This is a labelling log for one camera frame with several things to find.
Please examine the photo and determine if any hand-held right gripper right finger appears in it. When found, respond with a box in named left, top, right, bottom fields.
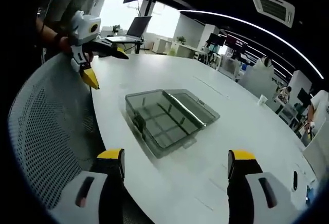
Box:
left=226, top=149, right=307, bottom=224

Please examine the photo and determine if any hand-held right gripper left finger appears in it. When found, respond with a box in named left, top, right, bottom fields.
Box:
left=48, top=147, right=130, bottom=224

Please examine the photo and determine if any transparent grey guide fixture box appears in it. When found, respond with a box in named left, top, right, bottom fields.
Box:
left=124, top=88, right=221, bottom=159

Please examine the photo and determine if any person's left hand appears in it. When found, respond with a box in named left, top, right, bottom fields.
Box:
left=54, top=35, right=75, bottom=55

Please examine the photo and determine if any black laptop stand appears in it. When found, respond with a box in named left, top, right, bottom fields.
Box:
left=122, top=39, right=145, bottom=54

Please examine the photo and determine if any open laptop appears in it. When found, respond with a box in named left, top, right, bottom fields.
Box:
left=106, top=15, right=153, bottom=43

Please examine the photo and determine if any small blue object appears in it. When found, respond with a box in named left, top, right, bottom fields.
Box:
left=305, top=184, right=314, bottom=204

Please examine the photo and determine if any grey mesh office chair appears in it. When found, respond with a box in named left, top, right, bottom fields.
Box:
left=7, top=53, right=106, bottom=211

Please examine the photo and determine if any black desk monitor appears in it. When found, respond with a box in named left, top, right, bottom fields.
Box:
left=225, top=34, right=249, bottom=53

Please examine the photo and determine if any curved ceiling light strip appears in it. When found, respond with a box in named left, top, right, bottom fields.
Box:
left=179, top=9, right=325, bottom=80

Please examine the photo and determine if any ceiling air conditioner vent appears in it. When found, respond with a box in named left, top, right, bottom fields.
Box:
left=247, top=0, right=296, bottom=28

